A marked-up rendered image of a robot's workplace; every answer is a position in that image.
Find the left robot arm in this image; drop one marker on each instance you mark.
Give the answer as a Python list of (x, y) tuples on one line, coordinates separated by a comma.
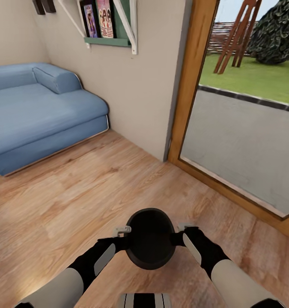
[(67, 288)]

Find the robot trunk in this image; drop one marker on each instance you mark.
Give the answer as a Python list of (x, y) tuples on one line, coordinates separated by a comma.
[(144, 300)]

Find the cauldron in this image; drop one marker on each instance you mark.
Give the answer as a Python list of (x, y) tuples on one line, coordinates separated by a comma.
[(150, 231)]

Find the sofa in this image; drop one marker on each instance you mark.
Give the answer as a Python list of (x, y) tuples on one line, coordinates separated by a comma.
[(43, 111)]

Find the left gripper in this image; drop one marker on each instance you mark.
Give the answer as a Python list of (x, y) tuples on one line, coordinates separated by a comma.
[(123, 243)]

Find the shelf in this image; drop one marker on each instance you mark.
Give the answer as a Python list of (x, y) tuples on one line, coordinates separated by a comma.
[(125, 16)]

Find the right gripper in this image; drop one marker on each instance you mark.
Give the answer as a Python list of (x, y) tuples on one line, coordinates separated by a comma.
[(175, 239)]

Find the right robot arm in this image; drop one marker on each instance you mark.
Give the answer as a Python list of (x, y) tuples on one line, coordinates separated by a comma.
[(237, 289)]

